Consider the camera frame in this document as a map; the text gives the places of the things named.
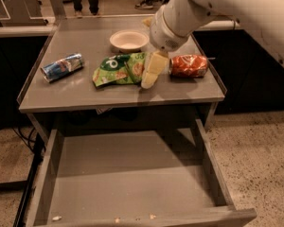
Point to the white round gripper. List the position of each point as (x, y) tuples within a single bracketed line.
[(163, 35)]

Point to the green rice chip bag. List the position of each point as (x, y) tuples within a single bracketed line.
[(120, 69)]

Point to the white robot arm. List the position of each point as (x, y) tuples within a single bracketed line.
[(263, 20)]

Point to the grey drawer cabinet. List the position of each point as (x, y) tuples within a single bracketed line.
[(90, 37)]

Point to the open grey top drawer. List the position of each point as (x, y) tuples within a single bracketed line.
[(164, 178)]

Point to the white paper bowl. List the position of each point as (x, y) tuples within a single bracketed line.
[(128, 41)]

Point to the crushed orange soda can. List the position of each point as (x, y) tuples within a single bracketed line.
[(188, 66)]

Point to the crushed blue soda can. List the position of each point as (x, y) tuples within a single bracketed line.
[(63, 67)]

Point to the grey background desk left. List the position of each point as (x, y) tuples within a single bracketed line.
[(21, 13)]

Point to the white horizontal rail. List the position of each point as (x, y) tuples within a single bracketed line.
[(32, 31)]

